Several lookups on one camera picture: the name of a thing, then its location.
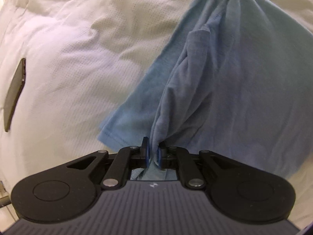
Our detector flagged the black smartphone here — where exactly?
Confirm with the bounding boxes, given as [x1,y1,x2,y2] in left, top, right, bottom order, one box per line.
[3,58,26,132]

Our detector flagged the white bed duvet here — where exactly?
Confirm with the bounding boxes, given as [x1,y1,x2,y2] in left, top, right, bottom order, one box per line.
[0,0,313,228]

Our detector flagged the light blue t-shirt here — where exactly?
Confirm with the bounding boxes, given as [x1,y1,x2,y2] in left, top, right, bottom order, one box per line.
[99,0,312,178]

